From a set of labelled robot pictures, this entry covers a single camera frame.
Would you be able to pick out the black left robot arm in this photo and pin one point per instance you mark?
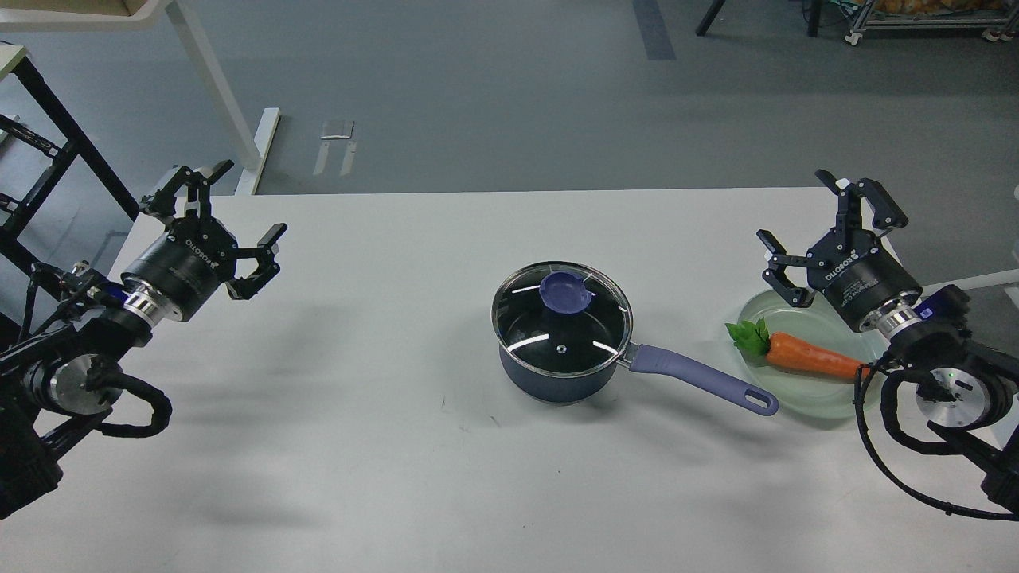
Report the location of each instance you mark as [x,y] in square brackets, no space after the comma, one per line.
[65,380]

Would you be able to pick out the white table frame leg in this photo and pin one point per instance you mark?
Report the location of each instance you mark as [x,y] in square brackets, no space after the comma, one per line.
[251,145]

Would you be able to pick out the dark blue saucepan purple handle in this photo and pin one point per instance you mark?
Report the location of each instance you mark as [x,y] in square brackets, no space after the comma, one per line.
[640,359]

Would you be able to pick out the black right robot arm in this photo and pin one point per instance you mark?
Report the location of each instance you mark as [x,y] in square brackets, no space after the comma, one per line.
[939,384]

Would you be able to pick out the black metal rack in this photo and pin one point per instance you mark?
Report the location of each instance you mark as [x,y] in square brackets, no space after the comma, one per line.
[76,146]

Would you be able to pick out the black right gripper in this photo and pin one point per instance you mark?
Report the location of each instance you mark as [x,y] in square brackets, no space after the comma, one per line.
[860,278]

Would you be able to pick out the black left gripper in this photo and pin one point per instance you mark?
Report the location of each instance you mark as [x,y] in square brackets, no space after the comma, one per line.
[188,263]

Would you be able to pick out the orange toy carrot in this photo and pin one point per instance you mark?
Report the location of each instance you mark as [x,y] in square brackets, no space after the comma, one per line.
[784,351]

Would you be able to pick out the pale green glass plate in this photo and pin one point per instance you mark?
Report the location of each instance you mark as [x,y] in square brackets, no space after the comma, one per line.
[812,395]

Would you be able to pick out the metal wheeled cart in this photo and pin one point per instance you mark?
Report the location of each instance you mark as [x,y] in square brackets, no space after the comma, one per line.
[996,20]

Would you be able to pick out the glass lid purple knob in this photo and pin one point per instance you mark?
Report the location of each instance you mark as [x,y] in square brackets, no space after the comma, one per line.
[561,319]

